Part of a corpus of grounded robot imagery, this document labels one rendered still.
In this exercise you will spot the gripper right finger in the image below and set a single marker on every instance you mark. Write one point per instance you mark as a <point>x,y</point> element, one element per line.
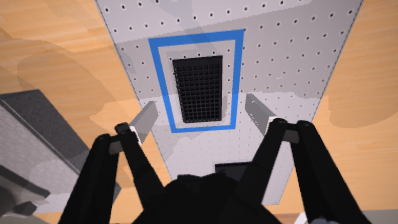
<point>325,195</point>

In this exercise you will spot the blue tape outline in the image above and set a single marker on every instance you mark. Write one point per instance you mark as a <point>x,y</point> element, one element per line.
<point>236,35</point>

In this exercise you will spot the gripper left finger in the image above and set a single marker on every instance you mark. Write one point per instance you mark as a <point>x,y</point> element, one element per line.
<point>92,196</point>

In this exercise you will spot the black rectangular frame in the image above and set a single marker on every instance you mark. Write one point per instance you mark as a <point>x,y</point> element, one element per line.
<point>233,170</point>

